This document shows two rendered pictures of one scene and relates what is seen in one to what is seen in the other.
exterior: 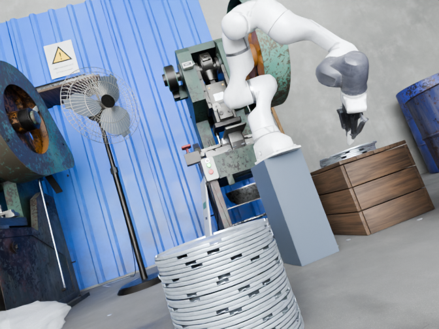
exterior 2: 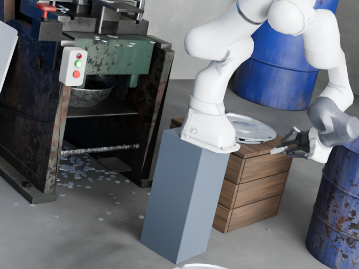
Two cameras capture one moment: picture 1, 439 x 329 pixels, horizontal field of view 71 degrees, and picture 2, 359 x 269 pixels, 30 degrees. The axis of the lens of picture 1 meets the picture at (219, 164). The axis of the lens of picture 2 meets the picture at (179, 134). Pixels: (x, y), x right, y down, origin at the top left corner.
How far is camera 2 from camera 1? 153 cm
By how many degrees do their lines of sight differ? 46
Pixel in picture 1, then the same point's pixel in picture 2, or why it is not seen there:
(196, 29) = not seen: outside the picture
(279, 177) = (203, 172)
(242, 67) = (244, 34)
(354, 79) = (339, 142)
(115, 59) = not seen: outside the picture
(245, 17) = (304, 26)
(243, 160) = (109, 60)
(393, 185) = (265, 187)
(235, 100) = (205, 54)
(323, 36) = (340, 75)
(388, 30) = not seen: outside the picture
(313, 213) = (207, 212)
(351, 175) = (245, 172)
